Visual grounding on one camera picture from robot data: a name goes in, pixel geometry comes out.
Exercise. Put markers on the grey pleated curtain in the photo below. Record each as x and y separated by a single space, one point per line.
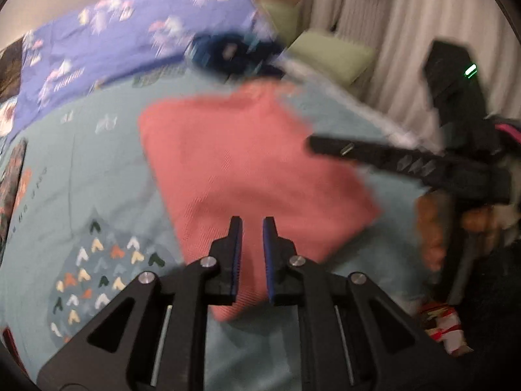
401 32

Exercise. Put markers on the red cased smartphone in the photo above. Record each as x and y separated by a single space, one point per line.
10 346

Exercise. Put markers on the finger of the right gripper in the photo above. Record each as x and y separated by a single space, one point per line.
424 166

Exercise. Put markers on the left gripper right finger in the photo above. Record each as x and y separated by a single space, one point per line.
353 336

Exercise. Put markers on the floral patterned folded garment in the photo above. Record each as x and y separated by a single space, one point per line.
9 188

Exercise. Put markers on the green pillow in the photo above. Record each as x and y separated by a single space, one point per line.
284 17
341 60

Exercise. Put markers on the pink knit sweater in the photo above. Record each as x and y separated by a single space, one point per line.
216 156

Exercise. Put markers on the right hand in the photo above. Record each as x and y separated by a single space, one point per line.
434 223

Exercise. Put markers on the dark patterned pillow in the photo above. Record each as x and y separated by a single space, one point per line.
10 70

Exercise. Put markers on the green pillow far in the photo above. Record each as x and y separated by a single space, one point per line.
284 17

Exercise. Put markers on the navy star fleece garment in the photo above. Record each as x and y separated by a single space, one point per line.
235 56

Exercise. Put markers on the green pillow near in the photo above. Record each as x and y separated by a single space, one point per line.
341 60

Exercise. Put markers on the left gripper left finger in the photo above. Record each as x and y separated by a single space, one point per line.
152 335

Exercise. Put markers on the purple tree print sheet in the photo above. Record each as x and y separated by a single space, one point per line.
84 50

